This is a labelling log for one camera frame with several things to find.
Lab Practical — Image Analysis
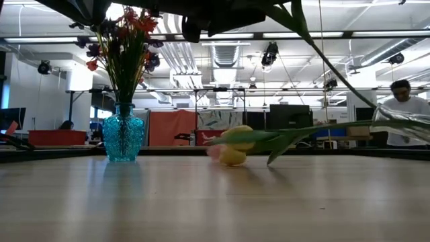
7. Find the black overhead frame bar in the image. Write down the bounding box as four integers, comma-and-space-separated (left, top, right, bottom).
3, 30, 430, 44

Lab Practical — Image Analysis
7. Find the red storage bin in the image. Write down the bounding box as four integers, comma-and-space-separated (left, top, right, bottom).
196, 130, 229, 146
28, 129, 87, 147

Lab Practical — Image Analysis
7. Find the black partition panel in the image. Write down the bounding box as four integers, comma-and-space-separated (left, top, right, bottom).
355, 106, 387, 149

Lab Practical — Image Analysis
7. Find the cardboard box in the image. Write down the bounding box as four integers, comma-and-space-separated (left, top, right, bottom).
346, 126, 371, 137

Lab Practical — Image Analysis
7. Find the black monitor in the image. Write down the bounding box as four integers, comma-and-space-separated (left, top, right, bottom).
269, 104, 314, 130
0, 107, 27, 131

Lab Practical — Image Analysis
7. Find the orange partition panel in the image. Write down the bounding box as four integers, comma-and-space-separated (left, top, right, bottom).
148, 109, 198, 146

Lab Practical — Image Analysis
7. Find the thin hanging cord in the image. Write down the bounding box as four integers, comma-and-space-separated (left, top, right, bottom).
317, 0, 332, 149

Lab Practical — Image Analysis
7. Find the leaf print partition panel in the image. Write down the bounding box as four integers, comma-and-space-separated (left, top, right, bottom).
197, 110, 243, 130

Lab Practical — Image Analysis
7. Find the silver air duct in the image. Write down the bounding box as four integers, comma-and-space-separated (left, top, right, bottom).
359, 36, 430, 68
204, 33, 251, 68

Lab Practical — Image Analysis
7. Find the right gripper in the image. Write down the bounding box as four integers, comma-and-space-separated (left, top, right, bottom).
114, 0, 290, 44

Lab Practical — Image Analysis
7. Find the black aluminium table frame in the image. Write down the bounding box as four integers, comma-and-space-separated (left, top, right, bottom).
0, 145, 430, 162

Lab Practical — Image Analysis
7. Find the clear glass vase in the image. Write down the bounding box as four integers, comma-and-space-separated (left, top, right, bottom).
371, 103, 430, 144

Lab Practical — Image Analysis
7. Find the teal textured glass vase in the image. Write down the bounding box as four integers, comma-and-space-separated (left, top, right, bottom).
102, 102, 146, 163

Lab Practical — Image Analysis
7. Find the blue storage bin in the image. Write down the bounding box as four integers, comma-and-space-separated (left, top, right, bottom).
312, 129, 347, 138

